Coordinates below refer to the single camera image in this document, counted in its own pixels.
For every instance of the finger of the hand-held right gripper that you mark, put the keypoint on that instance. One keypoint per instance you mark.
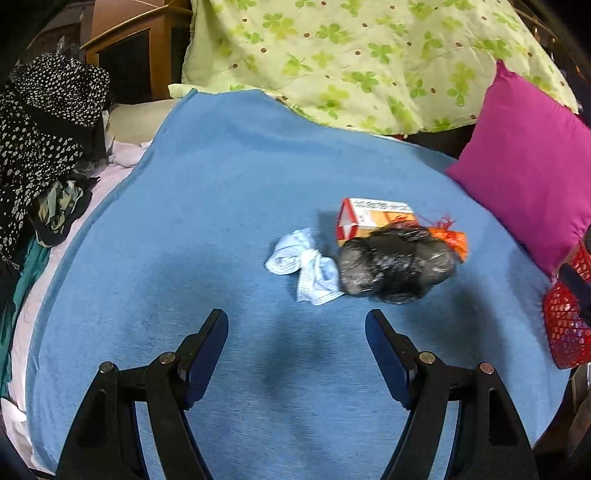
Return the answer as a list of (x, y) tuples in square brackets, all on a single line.
[(577, 290)]

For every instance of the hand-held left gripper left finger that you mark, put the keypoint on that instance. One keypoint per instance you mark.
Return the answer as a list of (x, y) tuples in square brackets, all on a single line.
[(210, 355)]

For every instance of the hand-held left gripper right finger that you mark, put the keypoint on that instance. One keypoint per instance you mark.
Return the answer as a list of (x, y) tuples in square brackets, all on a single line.
[(385, 355)]

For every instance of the red plastic mesh basket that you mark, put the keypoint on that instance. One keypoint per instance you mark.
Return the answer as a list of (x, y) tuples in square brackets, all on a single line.
[(565, 323)]

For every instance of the dark plastic bag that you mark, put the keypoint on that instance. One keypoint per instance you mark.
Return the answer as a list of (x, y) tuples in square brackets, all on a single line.
[(392, 270)]

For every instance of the white face mask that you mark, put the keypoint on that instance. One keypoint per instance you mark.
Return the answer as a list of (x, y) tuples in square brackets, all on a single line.
[(314, 277)]

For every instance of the orange wrapper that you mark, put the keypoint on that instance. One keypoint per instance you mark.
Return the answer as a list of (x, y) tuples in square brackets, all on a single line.
[(455, 242)]

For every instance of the small orange white box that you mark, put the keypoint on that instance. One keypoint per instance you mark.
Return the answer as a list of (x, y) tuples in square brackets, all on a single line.
[(374, 217)]

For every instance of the pink pillow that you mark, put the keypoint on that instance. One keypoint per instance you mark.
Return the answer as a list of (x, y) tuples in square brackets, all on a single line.
[(526, 175)]

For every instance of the blue blanket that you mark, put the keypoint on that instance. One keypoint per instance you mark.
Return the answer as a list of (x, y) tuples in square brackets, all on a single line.
[(207, 207)]

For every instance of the teal cloth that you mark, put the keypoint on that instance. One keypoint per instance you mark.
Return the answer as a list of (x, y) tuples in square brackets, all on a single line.
[(27, 277)]

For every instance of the pale bed sheet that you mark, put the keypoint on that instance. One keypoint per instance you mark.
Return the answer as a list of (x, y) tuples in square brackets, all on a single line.
[(106, 175)]

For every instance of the green patterned cloth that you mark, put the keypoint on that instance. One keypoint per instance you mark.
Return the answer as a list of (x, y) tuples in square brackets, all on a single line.
[(57, 203)]

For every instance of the cream cushion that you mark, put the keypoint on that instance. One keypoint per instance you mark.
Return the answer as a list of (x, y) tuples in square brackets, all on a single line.
[(138, 122)]

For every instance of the black white-dotted garment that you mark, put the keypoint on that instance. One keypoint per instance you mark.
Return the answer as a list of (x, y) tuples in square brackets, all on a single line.
[(41, 134)]

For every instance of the green clover print quilt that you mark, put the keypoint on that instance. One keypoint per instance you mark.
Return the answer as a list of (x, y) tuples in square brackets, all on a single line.
[(346, 55)]

